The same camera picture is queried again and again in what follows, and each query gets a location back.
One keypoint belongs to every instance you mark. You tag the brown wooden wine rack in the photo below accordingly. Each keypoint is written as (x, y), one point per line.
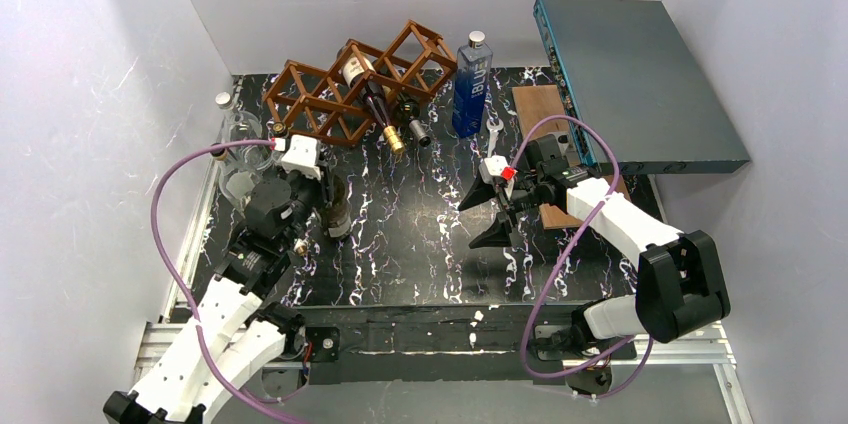
(317, 102)

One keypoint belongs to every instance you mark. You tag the teal metal box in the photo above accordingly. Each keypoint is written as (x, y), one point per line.
(622, 68)

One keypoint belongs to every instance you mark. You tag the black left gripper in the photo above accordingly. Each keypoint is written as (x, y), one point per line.
(318, 188)

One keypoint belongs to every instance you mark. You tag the clear bottle white gold label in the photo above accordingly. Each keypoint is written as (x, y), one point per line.
(237, 179)

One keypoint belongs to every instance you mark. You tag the dark bottle black cap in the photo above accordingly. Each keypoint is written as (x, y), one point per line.
(407, 113)

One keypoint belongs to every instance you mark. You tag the blue transparent bottle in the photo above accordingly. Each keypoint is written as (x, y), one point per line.
(474, 61)

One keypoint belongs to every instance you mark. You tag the dark wine bottle gold cap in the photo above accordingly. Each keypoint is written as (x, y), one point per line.
(373, 97)

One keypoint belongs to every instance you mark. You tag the grey metal bracket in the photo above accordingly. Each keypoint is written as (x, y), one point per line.
(563, 140)

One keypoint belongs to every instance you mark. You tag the dark bottle grey cap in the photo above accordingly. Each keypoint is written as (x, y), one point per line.
(335, 217)

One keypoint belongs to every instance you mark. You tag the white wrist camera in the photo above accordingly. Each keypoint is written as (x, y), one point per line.
(297, 153)
(496, 166)

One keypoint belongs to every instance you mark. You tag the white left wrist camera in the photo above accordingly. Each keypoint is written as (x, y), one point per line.
(297, 153)

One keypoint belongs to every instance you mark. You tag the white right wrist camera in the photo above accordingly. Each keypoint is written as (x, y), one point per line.
(496, 166)

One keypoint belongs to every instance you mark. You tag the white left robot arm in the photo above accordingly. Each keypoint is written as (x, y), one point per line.
(233, 331)

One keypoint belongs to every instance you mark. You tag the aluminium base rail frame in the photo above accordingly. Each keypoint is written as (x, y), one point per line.
(461, 342)

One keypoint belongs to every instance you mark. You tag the silver wrench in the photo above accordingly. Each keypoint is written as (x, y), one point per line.
(494, 127)

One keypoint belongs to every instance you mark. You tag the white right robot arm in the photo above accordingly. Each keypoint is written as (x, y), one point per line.
(680, 285)

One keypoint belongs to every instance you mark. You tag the clear bottle silver cap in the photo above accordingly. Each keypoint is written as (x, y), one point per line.
(242, 125)

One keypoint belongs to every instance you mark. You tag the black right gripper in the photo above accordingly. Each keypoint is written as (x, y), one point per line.
(506, 202)

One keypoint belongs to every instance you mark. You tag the wooden board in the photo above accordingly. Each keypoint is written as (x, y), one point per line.
(532, 104)

